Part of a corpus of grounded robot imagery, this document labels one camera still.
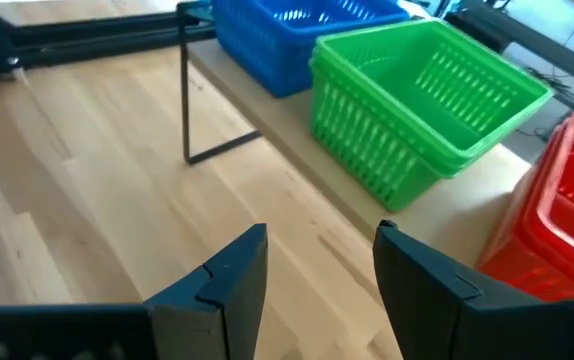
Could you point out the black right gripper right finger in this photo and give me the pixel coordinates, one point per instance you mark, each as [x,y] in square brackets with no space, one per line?
[442,300]

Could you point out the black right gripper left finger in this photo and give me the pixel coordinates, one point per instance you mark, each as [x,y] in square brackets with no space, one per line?
[227,300]

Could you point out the green plastic basket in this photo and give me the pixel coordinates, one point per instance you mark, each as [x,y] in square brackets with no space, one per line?
[417,95]
[362,145]

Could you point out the blue plastic basket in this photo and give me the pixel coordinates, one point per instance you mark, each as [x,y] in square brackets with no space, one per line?
[262,60]
[327,27]

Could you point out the wooden shelf black metal legs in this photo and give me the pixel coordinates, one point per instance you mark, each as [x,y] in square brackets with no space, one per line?
[292,120]

